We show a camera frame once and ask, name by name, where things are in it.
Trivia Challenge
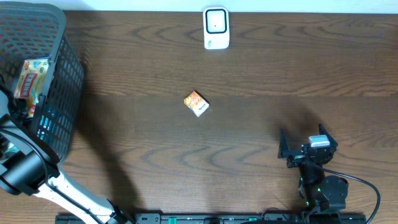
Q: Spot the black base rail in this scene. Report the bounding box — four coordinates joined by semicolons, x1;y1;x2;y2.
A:
55;212;368;224

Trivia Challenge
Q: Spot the white barcode scanner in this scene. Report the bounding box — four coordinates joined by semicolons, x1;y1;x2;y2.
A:
203;7;230;50

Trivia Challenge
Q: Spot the yellow snack chip bag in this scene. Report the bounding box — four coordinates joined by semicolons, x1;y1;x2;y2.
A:
14;57;49;118

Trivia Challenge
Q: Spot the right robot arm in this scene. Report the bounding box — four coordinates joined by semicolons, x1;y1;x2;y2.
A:
277;124;348;223

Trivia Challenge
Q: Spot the small orange snack packet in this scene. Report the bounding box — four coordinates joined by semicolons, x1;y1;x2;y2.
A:
184;90;210;117

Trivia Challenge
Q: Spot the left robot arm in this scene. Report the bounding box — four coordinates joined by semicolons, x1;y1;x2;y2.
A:
1;87;135;223

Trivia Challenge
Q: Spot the grey plastic mesh basket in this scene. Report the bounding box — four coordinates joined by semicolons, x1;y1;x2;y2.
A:
1;1;85;161

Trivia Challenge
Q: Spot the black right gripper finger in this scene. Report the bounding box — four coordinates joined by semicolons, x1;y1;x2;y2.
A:
277;129;290;159
318;123;338;152

